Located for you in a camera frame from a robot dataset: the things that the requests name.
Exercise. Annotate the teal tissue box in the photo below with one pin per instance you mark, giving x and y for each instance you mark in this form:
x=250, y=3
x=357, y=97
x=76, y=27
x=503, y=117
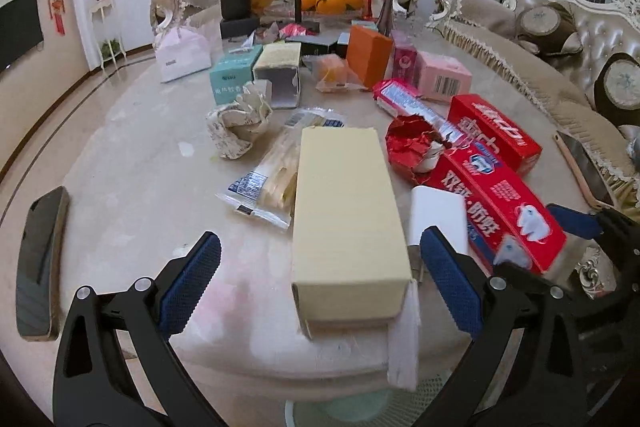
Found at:
x=231, y=72

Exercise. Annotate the pile of oranges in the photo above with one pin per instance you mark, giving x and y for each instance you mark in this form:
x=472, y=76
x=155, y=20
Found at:
x=333, y=7

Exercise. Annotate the pink box with barcode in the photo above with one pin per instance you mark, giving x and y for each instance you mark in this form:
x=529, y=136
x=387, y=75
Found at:
x=441, y=77

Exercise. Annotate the pink white tissue pack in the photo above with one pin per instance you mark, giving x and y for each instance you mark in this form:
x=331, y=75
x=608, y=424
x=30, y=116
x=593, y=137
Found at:
x=180, y=52

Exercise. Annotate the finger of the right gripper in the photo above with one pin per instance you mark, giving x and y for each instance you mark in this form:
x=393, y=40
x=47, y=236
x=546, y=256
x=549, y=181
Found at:
x=613, y=231

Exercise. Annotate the black box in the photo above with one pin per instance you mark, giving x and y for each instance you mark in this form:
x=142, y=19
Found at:
x=235, y=9

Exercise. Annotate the red chinese knot decoration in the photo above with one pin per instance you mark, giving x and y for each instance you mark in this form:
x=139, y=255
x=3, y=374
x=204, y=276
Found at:
x=56, y=11

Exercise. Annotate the white side stand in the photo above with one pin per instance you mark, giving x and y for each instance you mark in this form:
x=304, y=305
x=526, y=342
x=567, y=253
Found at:
x=107, y=34

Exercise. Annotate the black smartphone on table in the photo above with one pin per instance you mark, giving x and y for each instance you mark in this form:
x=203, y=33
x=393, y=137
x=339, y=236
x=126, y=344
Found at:
x=37, y=290

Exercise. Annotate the clear bag with orange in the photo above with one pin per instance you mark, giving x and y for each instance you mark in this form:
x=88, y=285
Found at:
x=332, y=74

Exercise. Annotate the open cream carton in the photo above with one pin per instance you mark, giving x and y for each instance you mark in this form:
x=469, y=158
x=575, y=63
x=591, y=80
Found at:
x=279, y=64

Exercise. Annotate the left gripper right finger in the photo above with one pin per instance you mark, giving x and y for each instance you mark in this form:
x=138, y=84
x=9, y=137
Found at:
x=524, y=365

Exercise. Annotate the red white snack packet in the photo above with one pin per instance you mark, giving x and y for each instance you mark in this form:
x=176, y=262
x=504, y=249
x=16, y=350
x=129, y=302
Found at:
x=399, y=99

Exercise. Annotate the orange cardboard box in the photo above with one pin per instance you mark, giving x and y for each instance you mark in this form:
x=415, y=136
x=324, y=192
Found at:
x=368, y=53

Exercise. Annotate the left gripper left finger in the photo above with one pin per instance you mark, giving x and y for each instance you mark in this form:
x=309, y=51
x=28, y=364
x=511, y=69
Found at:
x=92, y=383

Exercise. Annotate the red toothpaste box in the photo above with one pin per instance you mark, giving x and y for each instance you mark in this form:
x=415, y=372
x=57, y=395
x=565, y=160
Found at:
x=505, y=220
x=486, y=124

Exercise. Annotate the long cream cardboard box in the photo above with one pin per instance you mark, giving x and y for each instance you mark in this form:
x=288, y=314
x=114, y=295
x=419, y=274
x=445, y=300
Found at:
x=350, y=266

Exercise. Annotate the white small box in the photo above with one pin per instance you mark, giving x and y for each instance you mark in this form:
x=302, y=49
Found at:
x=431, y=206

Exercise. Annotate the wall mounted black television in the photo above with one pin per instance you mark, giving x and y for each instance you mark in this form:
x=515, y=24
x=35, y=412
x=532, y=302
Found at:
x=20, y=30

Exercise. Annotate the clear plastic snack wrapper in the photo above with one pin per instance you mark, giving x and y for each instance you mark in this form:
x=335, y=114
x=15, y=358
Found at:
x=268, y=191

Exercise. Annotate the magenta cosmetics box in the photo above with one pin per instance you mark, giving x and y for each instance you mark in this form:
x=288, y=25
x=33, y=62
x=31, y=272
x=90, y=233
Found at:
x=405, y=56

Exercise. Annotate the ornate cream sofa right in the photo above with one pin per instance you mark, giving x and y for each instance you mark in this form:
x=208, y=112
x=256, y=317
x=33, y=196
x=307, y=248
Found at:
x=577, y=61

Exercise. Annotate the phone in tan case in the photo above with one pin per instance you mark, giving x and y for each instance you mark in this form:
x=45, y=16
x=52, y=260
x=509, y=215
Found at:
x=588, y=177

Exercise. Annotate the crumpled red wrapper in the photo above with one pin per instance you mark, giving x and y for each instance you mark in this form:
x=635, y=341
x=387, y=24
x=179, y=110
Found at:
x=413, y=148

